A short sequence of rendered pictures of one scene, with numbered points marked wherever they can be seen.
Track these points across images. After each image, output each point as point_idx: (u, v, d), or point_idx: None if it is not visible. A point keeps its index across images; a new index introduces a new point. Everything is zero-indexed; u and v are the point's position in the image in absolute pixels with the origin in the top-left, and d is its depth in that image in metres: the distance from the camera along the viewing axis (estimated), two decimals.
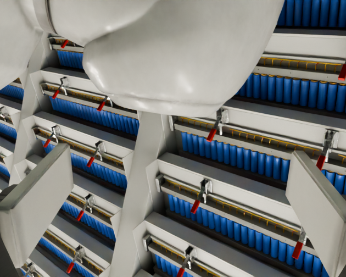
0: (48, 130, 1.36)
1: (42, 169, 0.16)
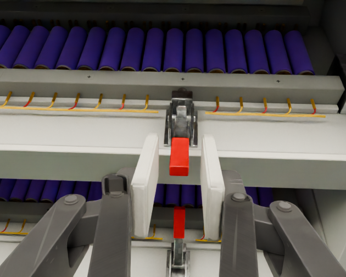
0: None
1: (150, 154, 0.18)
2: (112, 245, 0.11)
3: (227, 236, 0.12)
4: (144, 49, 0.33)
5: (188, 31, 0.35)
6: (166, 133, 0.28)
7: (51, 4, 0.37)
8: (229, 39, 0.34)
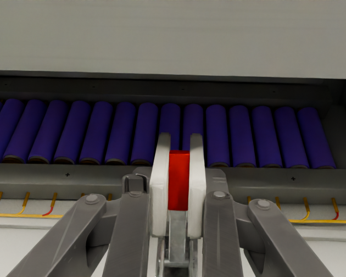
0: None
1: (165, 153, 0.18)
2: (128, 245, 0.12)
3: (210, 235, 0.12)
4: (135, 130, 0.28)
5: (186, 107, 0.30)
6: (157, 276, 0.22)
7: (23, 80, 0.31)
8: (234, 119, 0.29)
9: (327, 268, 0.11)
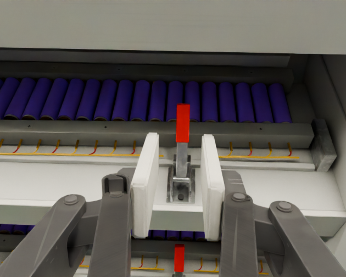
0: None
1: (150, 154, 0.18)
2: (112, 245, 0.11)
3: (227, 236, 0.12)
4: (150, 99, 0.39)
5: (187, 83, 0.41)
6: (168, 190, 0.33)
7: (66, 65, 0.42)
8: (221, 92, 0.40)
9: None
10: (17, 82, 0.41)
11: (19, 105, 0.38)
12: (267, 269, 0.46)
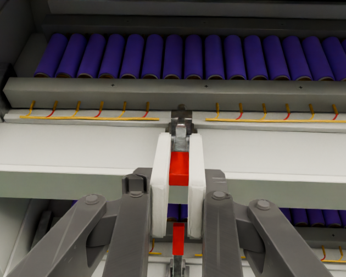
0: None
1: (166, 154, 0.18)
2: (128, 245, 0.12)
3: (209, 235, 0.12)
4: None
5: None
6: None
7: (295, 21, 0.36)
8: None
9: (326, 268, 0.11)
10: (240, 41, 0.35)
11: (264, 65, 0.32)
12: None
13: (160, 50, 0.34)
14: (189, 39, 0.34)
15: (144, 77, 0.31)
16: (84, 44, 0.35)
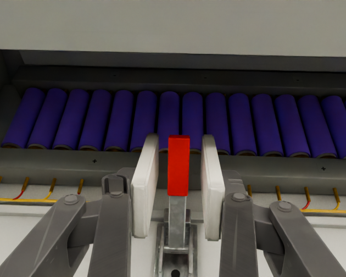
0: None
1: (150, 154, 0.18)
2: (112, 245, 0.11)
3: (227, 236, 0.12)
4: None
5: None
6: None
7: (312, 76, 0.30)
8: None
9: None
10: (248, 100, 0.29)
11: (278, 136, 0.26)
12: None
13: (153, 112, 0.28)
14: (187, 98, 0.29)
15: (133, 151, 0.26)
16: (63, 101, 0.30)
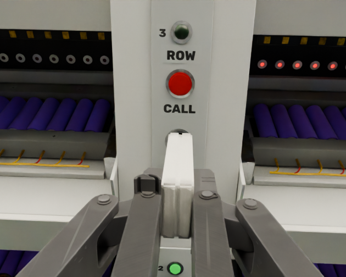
0: None
1: (176, 154, 0.18)
2: (138, 245, 0.12)
3: (199, 235, 0.12)
4: None
5: (11, 99, 0.40)
6: None
7: None
8: (42, 105, 0.39)
9: (314, 266, 0.11)
10: None
11: None
12: None
13: None
14: None
15: None
16: None
